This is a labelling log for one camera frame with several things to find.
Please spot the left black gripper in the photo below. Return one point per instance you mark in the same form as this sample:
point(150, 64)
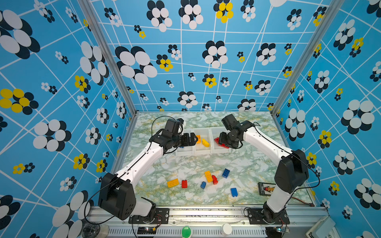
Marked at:
point(186, 142)

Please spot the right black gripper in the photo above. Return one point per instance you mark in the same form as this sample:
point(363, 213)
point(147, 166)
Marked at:
point(222, 137)

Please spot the blue square lego brick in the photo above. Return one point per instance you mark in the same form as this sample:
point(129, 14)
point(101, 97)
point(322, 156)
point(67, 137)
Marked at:
point(226, 173)

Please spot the yellow wide lego brick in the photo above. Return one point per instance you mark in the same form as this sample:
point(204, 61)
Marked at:
point(173, 183)

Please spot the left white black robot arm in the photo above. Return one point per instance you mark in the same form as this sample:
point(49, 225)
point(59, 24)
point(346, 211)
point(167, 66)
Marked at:
point(117, 193)

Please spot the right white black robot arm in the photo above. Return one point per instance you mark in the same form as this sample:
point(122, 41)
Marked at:
point(292, 169)

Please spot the left white plastic bin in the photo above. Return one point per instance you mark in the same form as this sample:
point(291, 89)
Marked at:
point(185, 151)

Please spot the right white plastic bin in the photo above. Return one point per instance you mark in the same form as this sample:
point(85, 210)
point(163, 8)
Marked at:
point(215, 133)

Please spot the small red lego brick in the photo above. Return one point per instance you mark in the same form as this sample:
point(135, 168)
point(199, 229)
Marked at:
point(184, 184)

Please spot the yellow long lego brick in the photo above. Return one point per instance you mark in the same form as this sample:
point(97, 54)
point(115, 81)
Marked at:
point(208, 176)

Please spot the red curved lego brick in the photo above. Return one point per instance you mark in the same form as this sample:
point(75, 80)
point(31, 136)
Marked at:
point(214, 180)

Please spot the small blue lego brick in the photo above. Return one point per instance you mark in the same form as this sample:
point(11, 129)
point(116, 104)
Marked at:
point(203, 185)

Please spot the blue lego brick front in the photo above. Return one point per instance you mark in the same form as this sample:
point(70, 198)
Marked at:
point(234, 192)

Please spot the white round knob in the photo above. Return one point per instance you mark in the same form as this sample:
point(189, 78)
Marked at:
point(226, 229)

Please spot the green push button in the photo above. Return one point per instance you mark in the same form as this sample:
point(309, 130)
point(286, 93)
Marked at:
point(186, 232)

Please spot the clear tape roll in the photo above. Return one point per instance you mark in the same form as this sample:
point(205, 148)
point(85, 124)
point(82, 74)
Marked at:
point(95, 231)

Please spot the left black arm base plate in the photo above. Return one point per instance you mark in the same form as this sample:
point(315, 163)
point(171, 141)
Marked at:
point(155, 217)

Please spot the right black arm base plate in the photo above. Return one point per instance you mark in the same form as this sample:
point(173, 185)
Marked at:
point(260, 216)

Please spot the aluminium front rail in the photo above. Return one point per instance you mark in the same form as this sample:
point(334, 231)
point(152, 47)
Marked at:
point(205, 222)

